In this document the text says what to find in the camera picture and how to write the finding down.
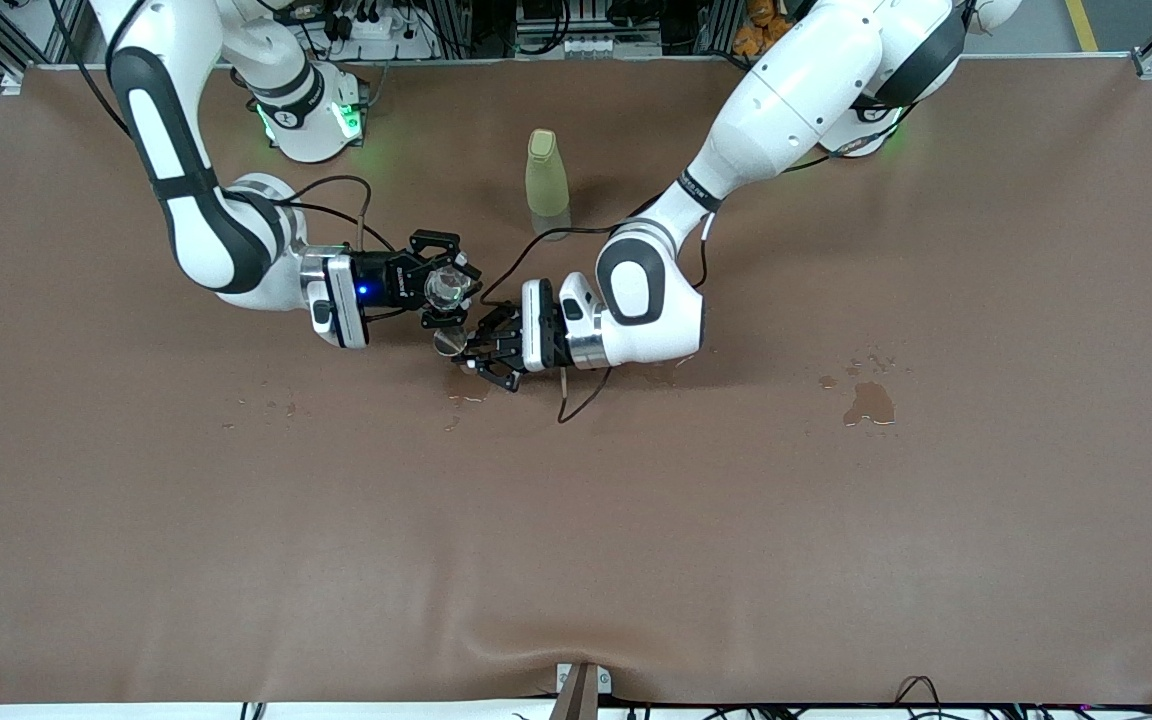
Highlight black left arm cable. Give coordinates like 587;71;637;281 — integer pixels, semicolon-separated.
479;215;717;306

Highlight white power strip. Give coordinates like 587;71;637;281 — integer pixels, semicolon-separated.
331;12;417;46

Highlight brown table mat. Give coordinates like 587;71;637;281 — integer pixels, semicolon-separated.
0;55;1152;706

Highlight orange packaged goods pile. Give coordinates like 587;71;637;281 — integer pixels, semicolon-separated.
733;0;787;56

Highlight black cable loop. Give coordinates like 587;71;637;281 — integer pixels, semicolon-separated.
894;675;943;709

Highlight clear glass measuring cup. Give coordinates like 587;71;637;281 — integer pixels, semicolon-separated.
423;262;469;311

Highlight black camera cable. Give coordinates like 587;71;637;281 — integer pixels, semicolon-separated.
554;365;614;423

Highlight yellow-green plastic bottle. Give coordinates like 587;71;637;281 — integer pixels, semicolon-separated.
524;128;573;242

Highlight black equipment box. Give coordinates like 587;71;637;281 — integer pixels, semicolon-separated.
514;0;665;59

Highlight metal table clamp bracket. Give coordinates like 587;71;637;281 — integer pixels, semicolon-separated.
554;662;614;720

